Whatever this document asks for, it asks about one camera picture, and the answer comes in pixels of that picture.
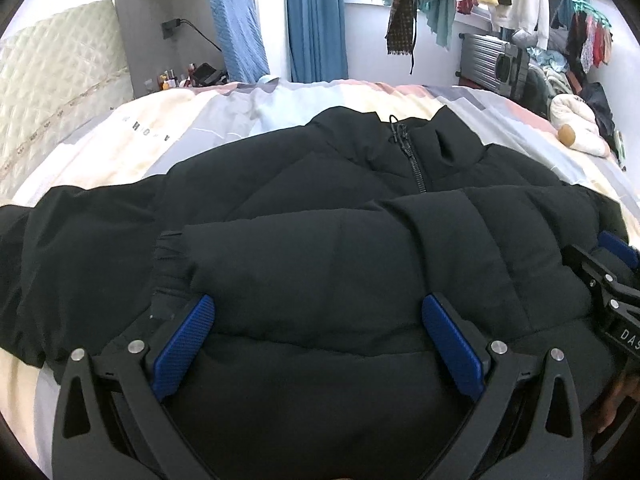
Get blue padded chair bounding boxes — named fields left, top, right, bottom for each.
left=210, top=0, right=272, bottom=84

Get pile of clothes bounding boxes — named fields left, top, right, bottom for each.
left=525, top=46, right=627, bottom=166

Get blue curtain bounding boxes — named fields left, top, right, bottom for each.
left=285, top=0, right=350, bottom=82

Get cream plush toy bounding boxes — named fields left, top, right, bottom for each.
left=549, top=94, right=612, bottom=157

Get black charger cable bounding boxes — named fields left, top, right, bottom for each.
left=180, top=19, right=224, bottom=54

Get cream quilted headboard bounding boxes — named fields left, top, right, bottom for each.
left=0, top=0, right=134, bottom=201

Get white hooded sweatshirt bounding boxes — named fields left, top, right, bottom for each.
left=487, top=0, right=552, bottom=50

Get teal hanging garment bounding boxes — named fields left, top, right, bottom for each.
left=417, top=0, right=457, bottom=52

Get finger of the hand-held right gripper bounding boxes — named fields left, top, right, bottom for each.
left=597, top=231, right=640, bottom=268
left=562, top=244, right=640, bottom=322

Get plaid scarf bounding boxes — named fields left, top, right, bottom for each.
left=384, top=0, right=422, bottom=57

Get green clip hanger with socks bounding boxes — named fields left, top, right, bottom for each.
left=566, top=0, right=615, bottom=69

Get group of small bottles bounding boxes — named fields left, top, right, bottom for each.
left=144, top=62, right=195, bottom=92

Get black puffer jacket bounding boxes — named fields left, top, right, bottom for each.
left=0, top=106, right=635, bottom=480

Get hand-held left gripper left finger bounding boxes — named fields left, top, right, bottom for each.
left=50, top=294, right=226, bottom=480

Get pastel patchwork bed quilt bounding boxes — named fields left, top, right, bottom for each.
left=0, top=77, right=626, bottom=480

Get person's right hand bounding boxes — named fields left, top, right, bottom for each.
left=595, top=377, right=632, bottom=435

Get silver ribbed suitcase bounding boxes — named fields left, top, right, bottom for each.
left=459, top=32, right=532, bottom=99

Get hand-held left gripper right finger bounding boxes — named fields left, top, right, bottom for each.
left=421, top=294, right=584, bottom=480

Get black bedside device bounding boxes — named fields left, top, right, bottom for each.
left=192, top=62, right=229, bottom=87

